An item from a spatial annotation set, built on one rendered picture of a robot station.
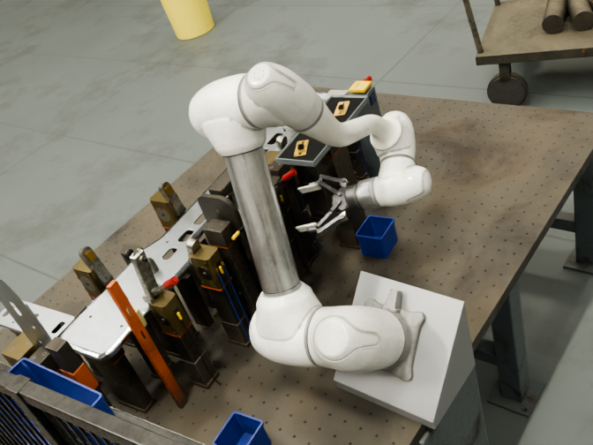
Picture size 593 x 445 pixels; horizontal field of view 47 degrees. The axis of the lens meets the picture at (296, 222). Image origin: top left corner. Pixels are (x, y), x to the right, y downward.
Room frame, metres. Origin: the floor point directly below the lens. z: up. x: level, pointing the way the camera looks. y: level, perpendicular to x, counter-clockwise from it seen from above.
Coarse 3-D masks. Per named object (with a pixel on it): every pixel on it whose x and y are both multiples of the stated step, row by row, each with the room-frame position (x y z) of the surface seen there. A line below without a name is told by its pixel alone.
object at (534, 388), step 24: (576, 192) 2.06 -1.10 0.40; (576, 216) 2.07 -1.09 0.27; (576, 240) 2.07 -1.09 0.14; (576, 264) 2.06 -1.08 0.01; (504, 312) 1.52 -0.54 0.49; (504, 336) 1.53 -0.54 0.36; (504, 360) 1.54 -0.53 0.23; (504, 384) 1.55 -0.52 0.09; (528, 384) 1.54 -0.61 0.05; (504, 408) 1.51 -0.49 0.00; (528, 408) 1.48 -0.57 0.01
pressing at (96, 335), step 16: (320, 96) 2.40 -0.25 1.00; (272, 128) 2.29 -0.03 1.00; (208, 192) 2.00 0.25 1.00; (192, 208) 1.94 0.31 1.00; (176, 224) 1.88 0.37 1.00; (192, 224) 1.84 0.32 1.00; (160, 240) 1.82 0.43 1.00; (176, 240) 1.79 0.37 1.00; (160, 256) 1.74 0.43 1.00; (176, 256) 1.71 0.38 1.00; (128, 272) 1.71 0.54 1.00; (160, 272) 1.66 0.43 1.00; (176, 272) 1.63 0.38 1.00; (128, 288) 1.63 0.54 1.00; (96, 304) 1.61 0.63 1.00; (112, 304) 1.59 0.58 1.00; (144, 304) 1.54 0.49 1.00; (80, 320) 1.57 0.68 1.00; (96, 320) 1.54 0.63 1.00; (112, 320) 1.52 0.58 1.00; (64, 336) 1.52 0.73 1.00; (80, 336) 1.49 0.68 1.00; (96, 336) 1.47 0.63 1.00; (112, 336) 1.45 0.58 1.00; (128, 336) 1.43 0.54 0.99; (80, 352) 1.43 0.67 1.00; (96, 352) 1.41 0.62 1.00; (112, 352) 1.39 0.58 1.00
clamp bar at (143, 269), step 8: (128, 256) 1.49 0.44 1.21; (136, 256) 1.46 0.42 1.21; (144, 256) 1.47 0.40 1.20; (136, 264) 1.46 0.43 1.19; (144, 264) 1.47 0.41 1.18; (136, 272) 1.47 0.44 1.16; (144, 272) 1.47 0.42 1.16; (152, 272) 1.49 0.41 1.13; (144, 280) 1.46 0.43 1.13; (152, 280) 1.48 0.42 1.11; (144, 288) 1.47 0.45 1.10; (152, 288) 1.48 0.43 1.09; (152, 296) 1.47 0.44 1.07
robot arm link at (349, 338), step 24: (336, 312) 1.18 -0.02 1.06; (360, 312) 1.18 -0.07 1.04; (384, 312) 1.22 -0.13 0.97; (312, 336) 1.17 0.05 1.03; (336, 336) 1.13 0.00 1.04; (360, 336) 1.11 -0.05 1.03; (384, 336) 1.14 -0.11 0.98; (336, 360) 1.10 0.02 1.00; (360, 360) 1.09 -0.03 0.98; (384, 360) 1.12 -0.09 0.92
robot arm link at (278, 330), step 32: (224, 96) 1.47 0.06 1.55; (224, 128) 1.45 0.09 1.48; (256, 128) 1.44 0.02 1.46; (256, 160) 1.44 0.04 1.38; (256, 192) 1.40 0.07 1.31; (256, 224) 1.38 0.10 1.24; (256, 256) 1.37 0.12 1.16; (288, 256) 1.35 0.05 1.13; (288, 288) 1.31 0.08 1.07; (256, 320) 1.33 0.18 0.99; (288, 320) 1.26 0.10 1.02; (288, 352) 1.23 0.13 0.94
